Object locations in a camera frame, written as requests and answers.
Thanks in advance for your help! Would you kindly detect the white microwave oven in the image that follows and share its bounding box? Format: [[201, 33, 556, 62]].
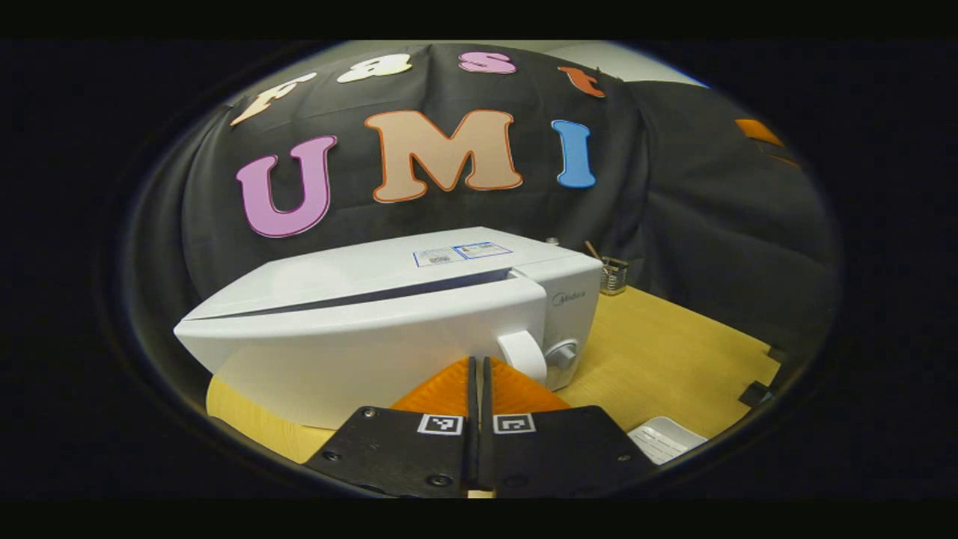
[[174, 227, 604, 431]]

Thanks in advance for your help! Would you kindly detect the wire mesh holder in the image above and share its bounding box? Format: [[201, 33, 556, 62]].
[[599, 256, 629, 296]]

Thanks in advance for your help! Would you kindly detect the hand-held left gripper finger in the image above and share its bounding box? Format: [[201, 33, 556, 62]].
[[303, 356, 478, 499], [479, 356, 659, 495]]

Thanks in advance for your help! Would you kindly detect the white food plate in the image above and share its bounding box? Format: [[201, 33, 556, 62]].
[[627, 416, 709, 466]]

